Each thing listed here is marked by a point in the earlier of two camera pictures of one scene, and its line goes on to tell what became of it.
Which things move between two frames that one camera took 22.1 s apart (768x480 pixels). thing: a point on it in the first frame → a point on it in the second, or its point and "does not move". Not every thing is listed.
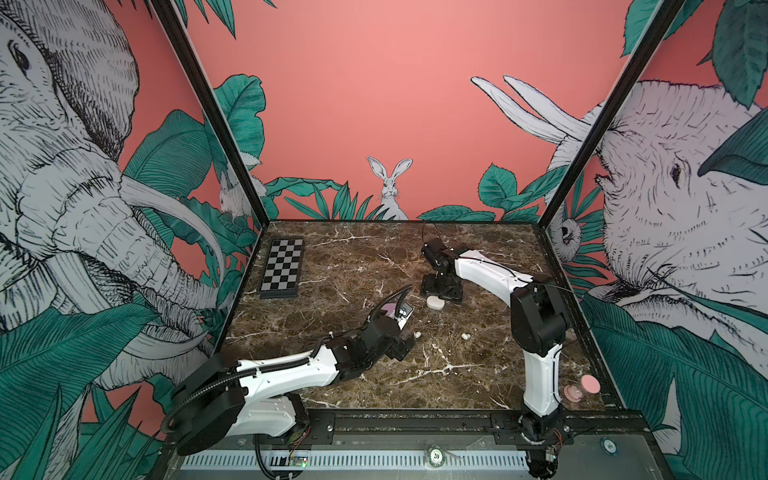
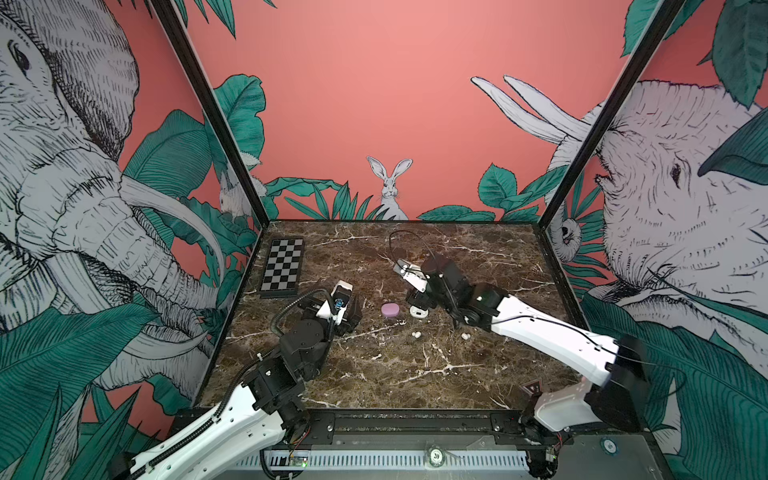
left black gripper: (402, 347) → (353, 320)
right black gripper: (428, 286) → (418, 298)
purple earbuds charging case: (390, 308) does not move
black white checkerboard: (282, 271) does not move
